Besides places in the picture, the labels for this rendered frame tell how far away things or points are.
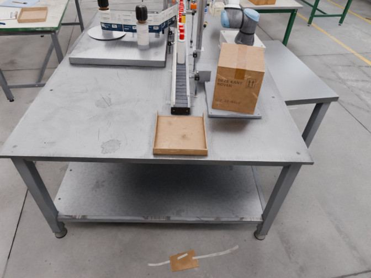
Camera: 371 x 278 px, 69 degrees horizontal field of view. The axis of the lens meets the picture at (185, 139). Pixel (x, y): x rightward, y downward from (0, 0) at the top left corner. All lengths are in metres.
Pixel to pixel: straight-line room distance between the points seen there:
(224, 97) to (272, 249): 1.11
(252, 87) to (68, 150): 0.97
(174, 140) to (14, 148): 0.76
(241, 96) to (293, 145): 0.37
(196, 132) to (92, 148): 0.53
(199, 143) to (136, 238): 0.92
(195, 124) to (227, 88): 0.26
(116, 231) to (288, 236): 1.21
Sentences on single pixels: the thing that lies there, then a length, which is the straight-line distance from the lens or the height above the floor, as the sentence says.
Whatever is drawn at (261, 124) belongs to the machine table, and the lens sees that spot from 1.55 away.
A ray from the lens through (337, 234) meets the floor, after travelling 2.32.
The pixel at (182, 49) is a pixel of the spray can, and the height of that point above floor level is 0.99.
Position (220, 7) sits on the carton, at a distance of 2.66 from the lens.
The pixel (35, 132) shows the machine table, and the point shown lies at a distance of 1.56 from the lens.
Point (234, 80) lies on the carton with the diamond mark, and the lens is 1.46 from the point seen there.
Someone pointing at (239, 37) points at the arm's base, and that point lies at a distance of 2.15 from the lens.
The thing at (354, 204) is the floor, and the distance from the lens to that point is 2.57.
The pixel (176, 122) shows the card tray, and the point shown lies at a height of 0.83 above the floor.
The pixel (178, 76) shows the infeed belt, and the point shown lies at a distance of 1.78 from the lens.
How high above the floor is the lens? 1.76
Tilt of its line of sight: 43 degrees down
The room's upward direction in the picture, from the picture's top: 4 degrees clockwise
